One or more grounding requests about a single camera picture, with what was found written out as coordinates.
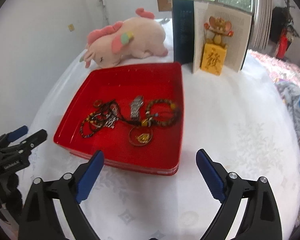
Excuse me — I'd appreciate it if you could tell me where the black cord pendant necklace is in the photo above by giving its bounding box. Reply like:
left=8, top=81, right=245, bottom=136
left=97, top=100, right=156, bottom=147

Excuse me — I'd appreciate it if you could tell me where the red tin tray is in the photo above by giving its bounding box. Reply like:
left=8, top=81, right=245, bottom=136
left=53, top=62, right=184, bottom=176

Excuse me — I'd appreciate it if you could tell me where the silver wristwatch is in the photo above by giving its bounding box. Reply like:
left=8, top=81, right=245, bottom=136
left=130, top=96, right=143, bottom=121

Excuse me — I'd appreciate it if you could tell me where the mouse figurine on yellow block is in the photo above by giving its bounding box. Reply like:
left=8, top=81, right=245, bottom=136
left=200, top=16, right=234, bottom=76

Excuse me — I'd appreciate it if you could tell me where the pink unicorn plush toy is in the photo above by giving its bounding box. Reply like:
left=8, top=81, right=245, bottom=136
left=79, top=8, right=168, bottom=68

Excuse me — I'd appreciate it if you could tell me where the open standing book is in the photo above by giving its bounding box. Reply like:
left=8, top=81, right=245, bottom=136
left=172, top=0, right=253, bottom=72

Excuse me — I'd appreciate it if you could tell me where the colourful bead bracelet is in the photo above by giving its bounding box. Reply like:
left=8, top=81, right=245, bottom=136
left=79, top=112, right=103, bottom=139

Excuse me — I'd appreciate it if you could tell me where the yellow wall socket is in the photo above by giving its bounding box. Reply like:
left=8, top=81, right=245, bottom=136
left=68, top=24, right=75, bottom=31

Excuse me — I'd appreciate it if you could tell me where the brown wooden bead bracelet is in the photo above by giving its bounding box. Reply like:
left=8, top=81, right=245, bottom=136
left=144, top=99, right=183, bottom=128

